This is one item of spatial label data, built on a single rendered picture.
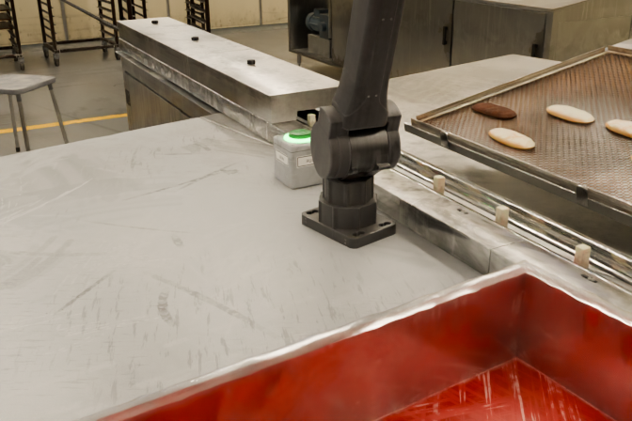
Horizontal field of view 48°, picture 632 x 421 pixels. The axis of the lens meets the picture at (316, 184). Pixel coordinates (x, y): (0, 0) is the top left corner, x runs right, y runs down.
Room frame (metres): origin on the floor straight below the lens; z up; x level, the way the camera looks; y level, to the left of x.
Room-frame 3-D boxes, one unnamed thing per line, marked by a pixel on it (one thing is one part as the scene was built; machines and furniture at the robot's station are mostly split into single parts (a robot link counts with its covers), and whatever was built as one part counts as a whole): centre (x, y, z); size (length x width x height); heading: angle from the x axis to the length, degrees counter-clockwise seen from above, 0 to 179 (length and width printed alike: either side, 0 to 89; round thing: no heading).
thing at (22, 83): (3.67, 1.59, 0.23); 0.36 x 0.36 x 0.46; 75
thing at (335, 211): (0.94, -0.05, 0.86); 0.12 x 0.09 x 0.08; 39
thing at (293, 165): (1.14, 0.02, 0.84); 0.08 x 0.08 x 0.11; 28
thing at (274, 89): (1.94, 0.30, 0.89); 1.25 x 0.18 x 0.09; 28
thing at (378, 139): (0.92, -0.06, 0.94); 0.09 x 0.05 x 0.10; 21
